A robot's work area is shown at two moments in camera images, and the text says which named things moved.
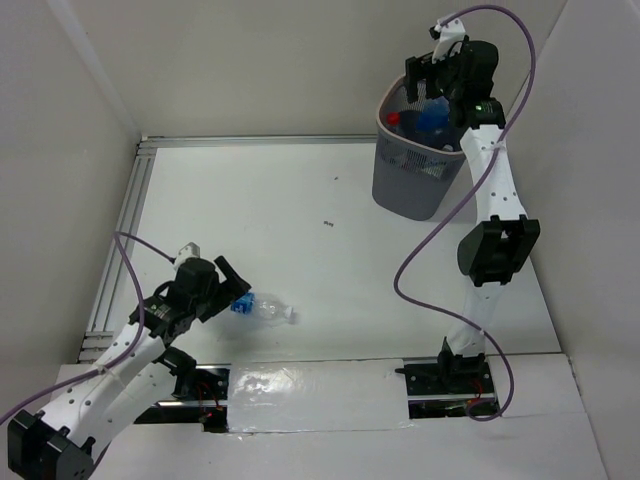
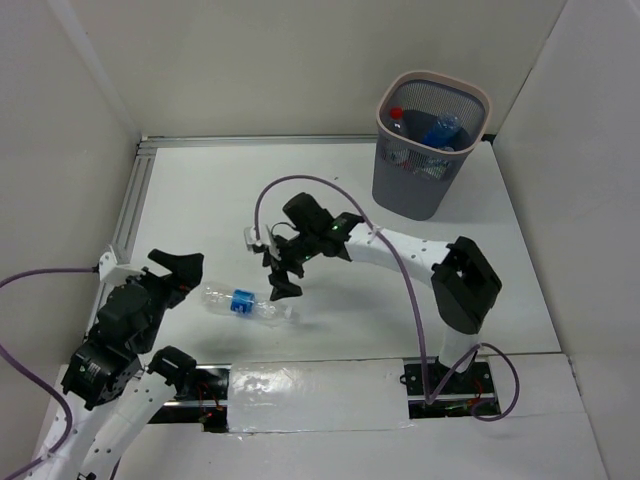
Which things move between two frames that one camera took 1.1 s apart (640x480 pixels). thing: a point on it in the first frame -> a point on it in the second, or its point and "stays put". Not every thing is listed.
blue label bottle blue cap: (434, 115) -> (440, 133)
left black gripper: (222, 288) -> (163, 282)
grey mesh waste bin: (418, 152) stays put
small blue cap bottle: (264, 306) stays put
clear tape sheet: (317, 396) stays put
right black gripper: (416, 69) -> (282, 287)
